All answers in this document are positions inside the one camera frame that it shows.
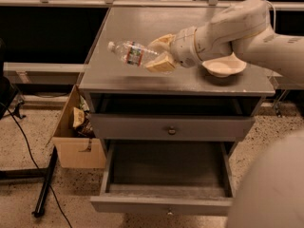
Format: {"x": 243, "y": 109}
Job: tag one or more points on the clear plastic water bottle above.
{"x": 132, "y": 53}

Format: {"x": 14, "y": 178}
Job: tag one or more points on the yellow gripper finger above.
{"x": 162, "y": 43}
{"x": 162, "y": 63}

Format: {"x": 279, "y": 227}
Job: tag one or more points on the grey open lower drawer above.
{"x": 166, "y": 178}

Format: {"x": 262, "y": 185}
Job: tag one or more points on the black metal stand leg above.
{"x": 47, "y": 175}

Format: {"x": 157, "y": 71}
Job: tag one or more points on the round drawer knob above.
{"x": 171, "y": 130}

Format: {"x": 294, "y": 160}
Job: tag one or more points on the metal rail frame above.
{"x": 44, "y": 74}

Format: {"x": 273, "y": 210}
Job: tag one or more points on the grey upper drawer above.
{"x": 153, "y": 127}

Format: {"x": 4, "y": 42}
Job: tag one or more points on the snack bag in box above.
{"x": 78, "y": 117}

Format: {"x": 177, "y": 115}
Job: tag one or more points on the grey wooden drawer cabinet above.
{"x": 111, "y": 87}

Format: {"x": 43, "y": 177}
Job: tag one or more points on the white paper bowl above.
{"x": 224, "y": 66}

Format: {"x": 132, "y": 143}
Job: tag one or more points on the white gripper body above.
{"x": 183, "y": 47}

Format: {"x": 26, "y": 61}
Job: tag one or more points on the cardboard box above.
{"x": 75, "y": 151}

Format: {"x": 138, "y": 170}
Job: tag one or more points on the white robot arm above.
{"x": 271, "y": 194}

